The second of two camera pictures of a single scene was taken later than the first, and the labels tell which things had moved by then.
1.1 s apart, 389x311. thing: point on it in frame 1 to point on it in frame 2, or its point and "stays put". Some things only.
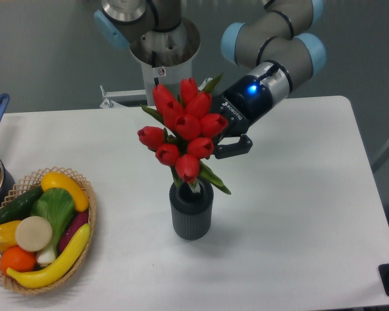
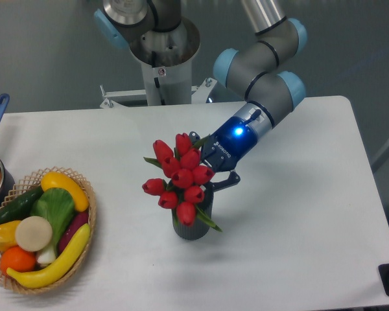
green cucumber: [17, 210] stays put
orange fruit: [17, 258] stays put
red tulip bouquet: [188, 129] to [181, 189]
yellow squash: [54, 179] stays put
